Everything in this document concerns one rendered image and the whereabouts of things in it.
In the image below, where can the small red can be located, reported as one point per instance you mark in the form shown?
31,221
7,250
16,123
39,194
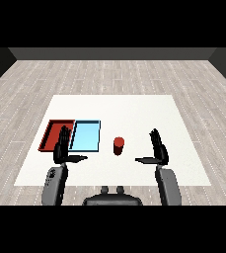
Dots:
118,146

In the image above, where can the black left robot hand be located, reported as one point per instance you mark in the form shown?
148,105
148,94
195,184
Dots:
61,151

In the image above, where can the red shallow open box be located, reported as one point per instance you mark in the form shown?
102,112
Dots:
53,135

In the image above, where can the light blue shallow open box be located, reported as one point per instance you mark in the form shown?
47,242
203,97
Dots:
85,135

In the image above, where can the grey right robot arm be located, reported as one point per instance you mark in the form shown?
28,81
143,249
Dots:
167,185

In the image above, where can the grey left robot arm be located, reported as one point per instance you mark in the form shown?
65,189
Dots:
55,185

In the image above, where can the dark grey robot body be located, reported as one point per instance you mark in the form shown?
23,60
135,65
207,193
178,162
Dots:
112,198

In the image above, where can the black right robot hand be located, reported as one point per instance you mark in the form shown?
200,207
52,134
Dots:
160,152

